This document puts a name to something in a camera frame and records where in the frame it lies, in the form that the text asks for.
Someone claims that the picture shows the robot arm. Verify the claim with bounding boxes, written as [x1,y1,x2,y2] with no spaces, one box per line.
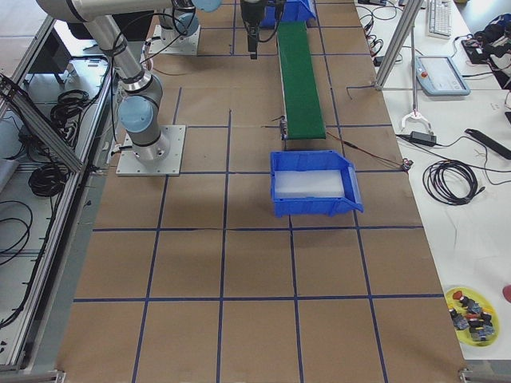
[38,1,220,161]
[240,1,267,60]

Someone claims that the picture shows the yellow plate of buttons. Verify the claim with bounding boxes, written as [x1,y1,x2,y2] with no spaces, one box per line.
[445,286,500,347]

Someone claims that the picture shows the blue bin left side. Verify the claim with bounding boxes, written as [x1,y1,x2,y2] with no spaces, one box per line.
[260,0,317,28]

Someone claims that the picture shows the blue bin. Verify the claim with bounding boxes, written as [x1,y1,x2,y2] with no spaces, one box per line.
[260,0,317,28]
[270,150,364,217]

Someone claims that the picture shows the green conveyor belt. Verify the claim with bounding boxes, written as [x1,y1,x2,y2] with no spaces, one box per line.
[277,22,326,140]

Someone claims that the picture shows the white foam pad right bin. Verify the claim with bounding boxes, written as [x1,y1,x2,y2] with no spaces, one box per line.
[274,170,345,199]

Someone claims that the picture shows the blue bin right side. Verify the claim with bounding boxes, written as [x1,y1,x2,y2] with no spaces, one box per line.
[270,150,364,217]

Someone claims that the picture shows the teach pendant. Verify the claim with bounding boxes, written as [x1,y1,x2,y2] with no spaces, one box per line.
[414,55,471,97]

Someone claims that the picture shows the white keyboard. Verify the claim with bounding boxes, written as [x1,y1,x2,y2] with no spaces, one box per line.
[426,0,452,39]

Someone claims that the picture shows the black power adapter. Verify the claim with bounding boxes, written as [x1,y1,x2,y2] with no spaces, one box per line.
[410,131,437,147]

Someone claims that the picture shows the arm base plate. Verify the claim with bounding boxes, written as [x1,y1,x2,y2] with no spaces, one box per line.
[149,25,200,56]
[116,125,186,176]

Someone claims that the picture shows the aluminium frame post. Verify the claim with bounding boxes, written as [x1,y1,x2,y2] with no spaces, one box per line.
[374,0,422,90]

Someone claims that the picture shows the red black conveyor wire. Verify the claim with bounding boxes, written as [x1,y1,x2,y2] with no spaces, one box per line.
[327,133,412,171]

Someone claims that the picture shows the coiled black cable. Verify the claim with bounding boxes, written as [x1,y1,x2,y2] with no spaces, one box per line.
[422,160,486,207]

